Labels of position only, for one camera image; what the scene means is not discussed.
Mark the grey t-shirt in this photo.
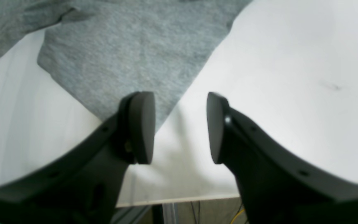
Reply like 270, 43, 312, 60
0, 0, 250, 129

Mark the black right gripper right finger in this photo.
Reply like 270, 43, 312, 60
206, 92, 358, 224

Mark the yellow cable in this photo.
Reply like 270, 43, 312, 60
230, 208, 246, 224

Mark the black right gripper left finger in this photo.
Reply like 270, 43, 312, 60
0, 91, 155, 224

